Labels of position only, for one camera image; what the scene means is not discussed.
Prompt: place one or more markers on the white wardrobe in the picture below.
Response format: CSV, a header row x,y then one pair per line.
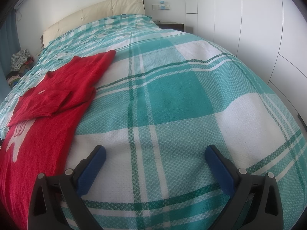
x,y
239,28

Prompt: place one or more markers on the cream padded headboard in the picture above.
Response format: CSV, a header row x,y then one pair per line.
x,y
93,16

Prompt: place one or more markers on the red sweater with white rabbit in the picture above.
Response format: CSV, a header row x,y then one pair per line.
x,y
55,105

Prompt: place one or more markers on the teal plaid bedspread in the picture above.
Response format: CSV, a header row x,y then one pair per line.
x,y
172,105

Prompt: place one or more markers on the dark wooden nightstand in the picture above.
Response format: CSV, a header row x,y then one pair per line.
x,y
171,25

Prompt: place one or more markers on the pile of clothes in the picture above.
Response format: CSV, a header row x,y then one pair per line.
x,y
20,63

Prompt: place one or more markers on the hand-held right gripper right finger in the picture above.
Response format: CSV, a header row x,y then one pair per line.
x,y
219,167

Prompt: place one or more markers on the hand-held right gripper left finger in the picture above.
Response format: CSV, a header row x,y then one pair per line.
x,y
92,165

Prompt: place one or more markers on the blue curtain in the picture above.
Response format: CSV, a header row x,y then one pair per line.
x,y
6,43

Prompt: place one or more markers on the wall socket with blue plug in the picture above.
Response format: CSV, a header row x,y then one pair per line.
x,y
161,6

